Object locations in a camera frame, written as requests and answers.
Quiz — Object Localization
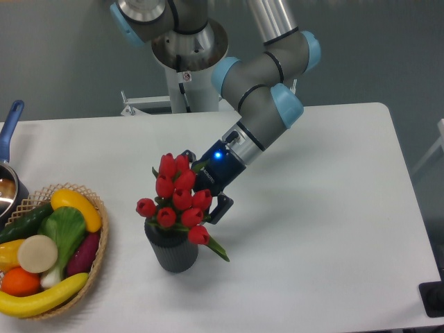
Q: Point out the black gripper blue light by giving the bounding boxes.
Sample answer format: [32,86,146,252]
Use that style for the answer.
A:
[181,140,246,224]

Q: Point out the red tulip bouquet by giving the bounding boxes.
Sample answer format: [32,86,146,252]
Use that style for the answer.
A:
[136,153,230,262]

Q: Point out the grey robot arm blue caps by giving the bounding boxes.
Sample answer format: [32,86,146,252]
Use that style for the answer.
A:
[110,1,321,224]

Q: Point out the dark grey ribbed vase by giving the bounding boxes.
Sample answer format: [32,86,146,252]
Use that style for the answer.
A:
[144,221,198,273]

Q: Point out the green bok choy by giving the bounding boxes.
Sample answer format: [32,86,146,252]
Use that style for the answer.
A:
[37,207,86,289]

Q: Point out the purple sweet potato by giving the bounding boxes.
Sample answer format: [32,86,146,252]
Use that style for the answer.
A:
[66,233,100,277]

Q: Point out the woven wicker basket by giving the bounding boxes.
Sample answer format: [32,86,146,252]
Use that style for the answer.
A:
[1,183,108,320]

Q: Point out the beige round slice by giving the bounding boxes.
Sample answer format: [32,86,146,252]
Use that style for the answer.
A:
[17,234,58,273]

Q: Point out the dark green cucumber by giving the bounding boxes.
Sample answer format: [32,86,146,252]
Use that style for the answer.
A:
[1,203,53,243]

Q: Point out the yellow bell pepper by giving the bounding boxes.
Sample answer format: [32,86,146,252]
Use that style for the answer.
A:
[0,239,25,272]

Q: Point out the orange fruit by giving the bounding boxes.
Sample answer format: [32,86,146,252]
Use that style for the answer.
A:
[1,267,40,297]

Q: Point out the yellow banana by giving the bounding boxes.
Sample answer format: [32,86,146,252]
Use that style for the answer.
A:
[1,273,89,318]

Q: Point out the black device at table edge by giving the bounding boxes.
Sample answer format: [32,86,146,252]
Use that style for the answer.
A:
[418,281,443,318]

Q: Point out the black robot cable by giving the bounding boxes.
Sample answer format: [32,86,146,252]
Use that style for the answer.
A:
[175,53,192,113]

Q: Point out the blue handled saucepan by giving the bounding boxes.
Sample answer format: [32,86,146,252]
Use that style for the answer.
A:
[1,100,28,230]

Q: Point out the white furniture frame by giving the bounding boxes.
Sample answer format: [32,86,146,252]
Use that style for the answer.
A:
[412,119,443,177]

